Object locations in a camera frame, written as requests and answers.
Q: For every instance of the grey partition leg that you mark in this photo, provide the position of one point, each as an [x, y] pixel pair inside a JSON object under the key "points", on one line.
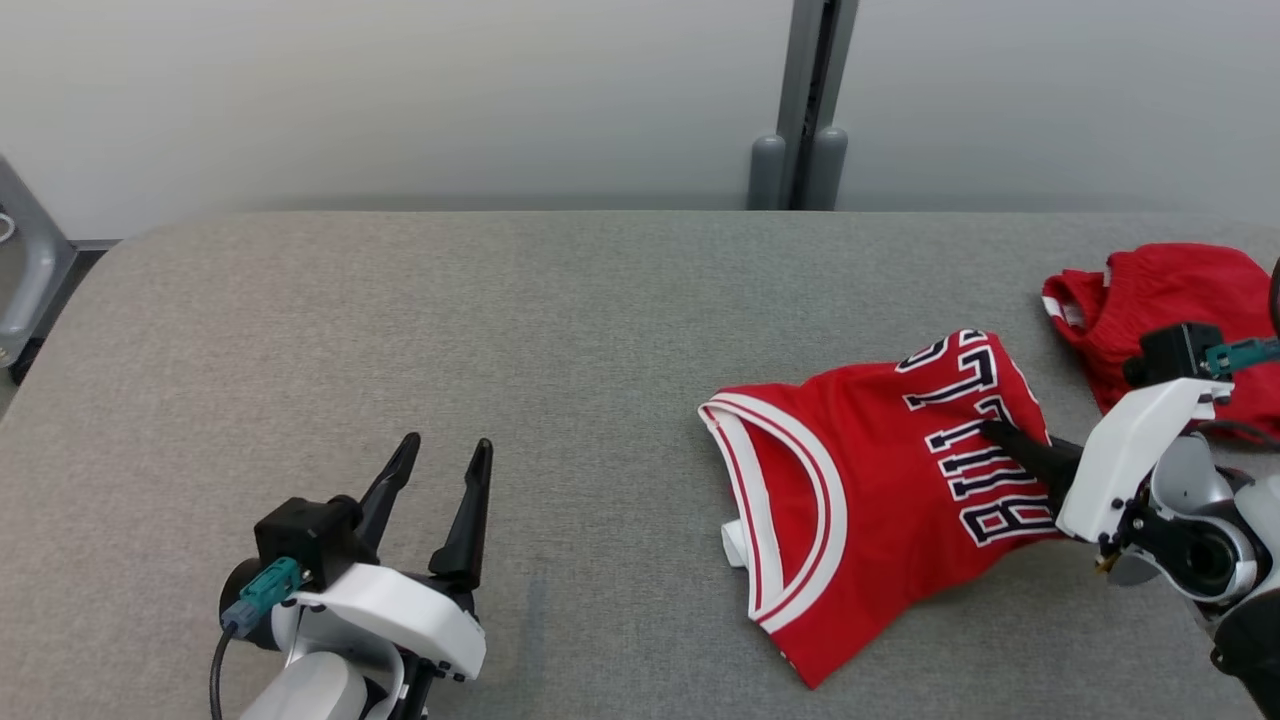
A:
{"points": [[35, 270]]}

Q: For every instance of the red shorts white stripe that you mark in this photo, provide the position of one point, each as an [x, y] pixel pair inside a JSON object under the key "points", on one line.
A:
{"points": [[1170, 290]]}

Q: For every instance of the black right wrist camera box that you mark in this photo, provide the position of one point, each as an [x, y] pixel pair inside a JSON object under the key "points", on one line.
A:
{"points": [[1175, 352]]}

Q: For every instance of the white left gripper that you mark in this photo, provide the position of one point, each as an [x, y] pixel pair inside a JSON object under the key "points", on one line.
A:
{"points": [[410, 615]]}

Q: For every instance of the grey partition post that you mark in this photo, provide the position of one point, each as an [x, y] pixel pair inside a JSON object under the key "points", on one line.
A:
{"points": [[815, 70]]}

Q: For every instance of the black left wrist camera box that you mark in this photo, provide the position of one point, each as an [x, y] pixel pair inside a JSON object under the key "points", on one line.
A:
{"points": [[300, 535]]}

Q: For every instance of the grey cylindrical post foot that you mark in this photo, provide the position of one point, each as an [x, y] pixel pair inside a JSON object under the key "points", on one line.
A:
{"points": [[827, 170], [767, 175]]}

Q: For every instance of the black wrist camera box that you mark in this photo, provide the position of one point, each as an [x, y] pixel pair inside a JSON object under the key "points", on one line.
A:
{"points": [[1175, 352], [300, 535]]}

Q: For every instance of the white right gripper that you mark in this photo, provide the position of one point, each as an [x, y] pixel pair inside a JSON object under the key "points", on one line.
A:
{"points": [[1120, 460]]}

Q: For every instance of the red jersey white sleeves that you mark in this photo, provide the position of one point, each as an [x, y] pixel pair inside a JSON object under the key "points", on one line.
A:
{"points": [[880, 480]]}

